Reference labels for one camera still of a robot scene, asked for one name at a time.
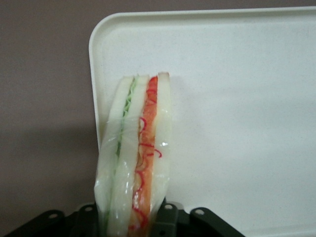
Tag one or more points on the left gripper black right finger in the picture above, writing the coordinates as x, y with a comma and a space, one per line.
166, 217

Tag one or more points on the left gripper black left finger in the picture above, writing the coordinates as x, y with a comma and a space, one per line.
84, 222

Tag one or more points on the plastic triangle sandwich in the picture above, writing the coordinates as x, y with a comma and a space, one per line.
138, 153

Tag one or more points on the cream plastic tray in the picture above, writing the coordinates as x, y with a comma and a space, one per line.
234, 111

